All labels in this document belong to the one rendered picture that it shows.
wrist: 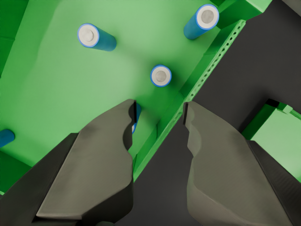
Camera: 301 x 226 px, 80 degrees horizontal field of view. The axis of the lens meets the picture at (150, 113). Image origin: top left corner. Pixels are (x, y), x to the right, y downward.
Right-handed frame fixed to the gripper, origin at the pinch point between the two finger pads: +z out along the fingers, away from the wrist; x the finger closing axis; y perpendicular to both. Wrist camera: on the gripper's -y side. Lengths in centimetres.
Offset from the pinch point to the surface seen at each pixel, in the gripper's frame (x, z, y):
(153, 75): -0.6, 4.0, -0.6
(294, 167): 46, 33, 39
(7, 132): -19.0, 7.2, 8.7
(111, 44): -5.0, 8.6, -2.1
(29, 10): -14.4, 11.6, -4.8
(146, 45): -1.6, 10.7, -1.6
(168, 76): 0.6, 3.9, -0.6
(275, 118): 36, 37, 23
